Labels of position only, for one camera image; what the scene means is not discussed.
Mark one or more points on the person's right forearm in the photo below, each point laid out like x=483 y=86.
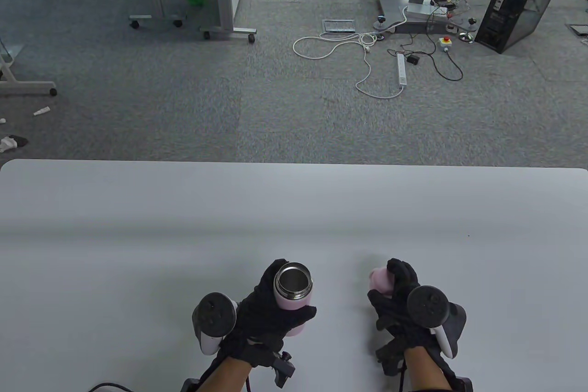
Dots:
x=425 y=371

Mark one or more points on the person's right hand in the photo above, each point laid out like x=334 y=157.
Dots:
x=397 y=318

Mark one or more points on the white power strip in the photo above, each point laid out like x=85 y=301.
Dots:
x=402 y=70

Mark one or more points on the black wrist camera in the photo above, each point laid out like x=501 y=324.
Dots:
x=390 y=364
x=275 y=366

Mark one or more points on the pink thermos body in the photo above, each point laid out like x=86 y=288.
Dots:
x=294 y=303

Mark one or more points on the pink thermos cap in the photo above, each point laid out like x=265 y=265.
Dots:
x=379 y=278

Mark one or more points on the black and white controller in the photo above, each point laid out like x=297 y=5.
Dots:
x=213 y=316
x=429 y=307

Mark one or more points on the red emergency stop button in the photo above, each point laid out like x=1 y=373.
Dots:
x=445 y=42

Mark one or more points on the black power adapter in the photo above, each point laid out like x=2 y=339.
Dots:
x=413 y=60

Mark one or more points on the grey floor socket box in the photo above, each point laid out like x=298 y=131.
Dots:
x=339 y=25

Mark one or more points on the grey wheeled table leg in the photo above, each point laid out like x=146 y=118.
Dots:
x=27 y=88

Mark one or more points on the black computer tower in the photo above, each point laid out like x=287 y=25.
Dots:
x=519 y=6

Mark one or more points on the white and black rag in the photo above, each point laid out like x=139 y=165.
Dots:
x=9 y=144

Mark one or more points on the person's left forearm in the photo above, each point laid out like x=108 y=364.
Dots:
x=227 y=376

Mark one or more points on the person's left hand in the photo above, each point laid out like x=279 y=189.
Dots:
x=257 y=318

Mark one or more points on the small white tube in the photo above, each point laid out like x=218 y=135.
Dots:
x=41 y=111

